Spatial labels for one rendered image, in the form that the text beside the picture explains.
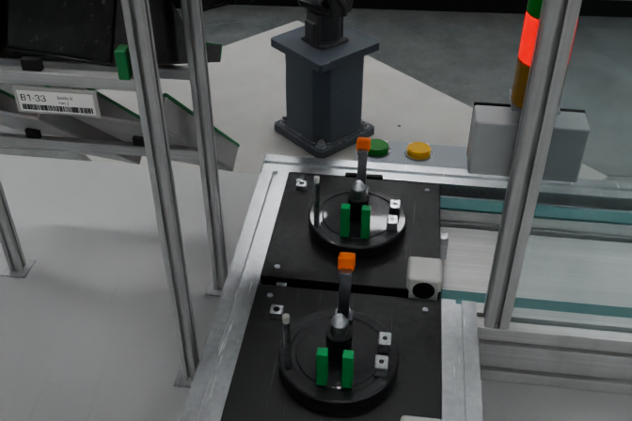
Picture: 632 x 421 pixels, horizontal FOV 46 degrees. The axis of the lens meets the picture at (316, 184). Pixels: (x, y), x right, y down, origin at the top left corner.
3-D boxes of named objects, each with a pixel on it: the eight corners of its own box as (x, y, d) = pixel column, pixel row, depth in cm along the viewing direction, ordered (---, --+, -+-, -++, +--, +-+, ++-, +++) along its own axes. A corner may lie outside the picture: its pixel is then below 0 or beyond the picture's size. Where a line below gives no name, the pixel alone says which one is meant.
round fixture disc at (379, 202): (315, 193, 114) (315, 182, 113) (406, 200, 113) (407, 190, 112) (302, 254, 103) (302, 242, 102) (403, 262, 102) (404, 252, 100)
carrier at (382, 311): (258, 294, 100) (253, 222, 92) (439, 311, 97) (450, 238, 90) (215, 452, 80) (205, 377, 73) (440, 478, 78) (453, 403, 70)
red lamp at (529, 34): (515, 46, 79) (523, 2, 76) (564, 49, 78) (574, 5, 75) (520, 68, 75) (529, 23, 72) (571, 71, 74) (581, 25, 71)
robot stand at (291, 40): (327, 105, 157) (328, 16, 145) (375, 133, 148) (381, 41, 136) (273, 129, 150) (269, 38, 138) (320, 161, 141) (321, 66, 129)
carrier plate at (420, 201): (289, 182, 120) (288, 171, 119) (438, 194, 117) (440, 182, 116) (260, 286, 101) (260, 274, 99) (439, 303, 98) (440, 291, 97)
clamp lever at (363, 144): (354, 185, 111) (357, 136, 109) (368, 187, 111) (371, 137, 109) (353, 192, 108) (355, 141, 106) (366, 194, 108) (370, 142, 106)
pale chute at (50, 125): (67, 150, 121) (74, 124, 121) (140, 164, 117) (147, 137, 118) (-52, 103, 94) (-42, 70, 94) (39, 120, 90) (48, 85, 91)
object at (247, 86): (297, 30, 194) (297, 20, 192) (604, 187, 139) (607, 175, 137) (41, 122, 157) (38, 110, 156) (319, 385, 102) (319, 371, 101)
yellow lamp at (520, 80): (508, 87, 81) (515, 47, 79) (555, 90, 81) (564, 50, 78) (512, 111, 78) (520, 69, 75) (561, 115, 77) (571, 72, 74)
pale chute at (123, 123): (157, 157, 119) (164, 131, 120) (233, 172, 116) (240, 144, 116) (62, 112, 92) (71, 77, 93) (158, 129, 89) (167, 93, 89)
